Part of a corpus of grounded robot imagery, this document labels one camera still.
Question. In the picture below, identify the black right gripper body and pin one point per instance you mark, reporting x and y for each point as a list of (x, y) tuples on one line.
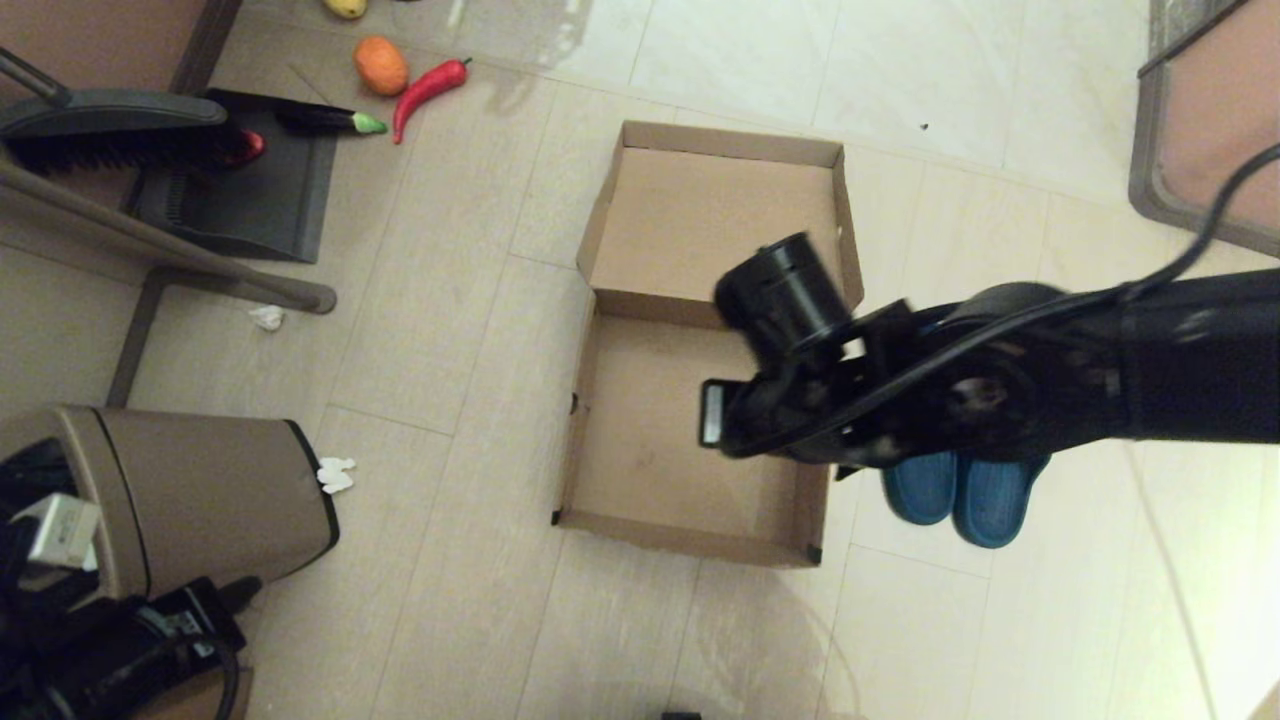
[(800, 400)]

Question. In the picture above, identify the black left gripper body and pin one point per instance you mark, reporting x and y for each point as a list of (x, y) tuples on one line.
[(120, 650)]

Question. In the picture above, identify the brown cardboard shoe box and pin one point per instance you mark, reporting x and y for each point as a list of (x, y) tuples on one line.
[(650, 440)]

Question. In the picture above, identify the plain blue slipper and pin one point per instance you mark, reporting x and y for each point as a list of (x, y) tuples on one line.
[(1000, 505)]

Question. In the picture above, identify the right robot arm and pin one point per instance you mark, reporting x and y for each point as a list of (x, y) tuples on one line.
[(1150, 370)]

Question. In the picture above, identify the tan plastic trash bin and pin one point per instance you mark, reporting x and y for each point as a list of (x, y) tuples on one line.
[(220, 490)]

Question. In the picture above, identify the crumpled white tissue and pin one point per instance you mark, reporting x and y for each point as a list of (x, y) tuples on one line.
[(336, 476), (268, 318)]

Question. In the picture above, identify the black dustpan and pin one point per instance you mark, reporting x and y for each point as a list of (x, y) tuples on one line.
[(250, 200)]

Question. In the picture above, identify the red chili pepper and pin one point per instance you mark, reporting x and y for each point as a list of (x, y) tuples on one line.
[(425, 92)]

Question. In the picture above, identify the brown table grey edge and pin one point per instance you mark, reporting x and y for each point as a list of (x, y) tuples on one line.
[(1220, 130)]

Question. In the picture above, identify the grey black hand broom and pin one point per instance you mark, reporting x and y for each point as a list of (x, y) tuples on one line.
[(120, 135)]

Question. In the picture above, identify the orange fruit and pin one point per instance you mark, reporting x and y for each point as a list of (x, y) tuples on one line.
[(381, 66)]

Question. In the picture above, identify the dark purple eggplant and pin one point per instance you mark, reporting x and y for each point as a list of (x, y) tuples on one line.
[(330, 120)]

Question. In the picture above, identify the yellow mango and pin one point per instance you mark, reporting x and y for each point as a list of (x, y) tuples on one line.
[(346, 8)]

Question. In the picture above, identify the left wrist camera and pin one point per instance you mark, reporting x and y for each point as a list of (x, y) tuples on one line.
[(58, 530)]

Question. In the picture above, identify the grey metal table frame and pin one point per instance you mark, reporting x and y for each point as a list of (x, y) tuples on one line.
[(180, 255)]

